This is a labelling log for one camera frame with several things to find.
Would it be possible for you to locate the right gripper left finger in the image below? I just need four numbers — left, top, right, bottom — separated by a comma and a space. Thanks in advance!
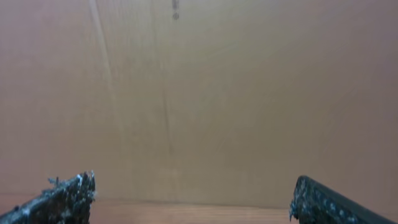
1, 171, 95, 224

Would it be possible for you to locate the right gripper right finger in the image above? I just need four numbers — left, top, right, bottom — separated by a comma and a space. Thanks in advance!
289, 175, 397, 224

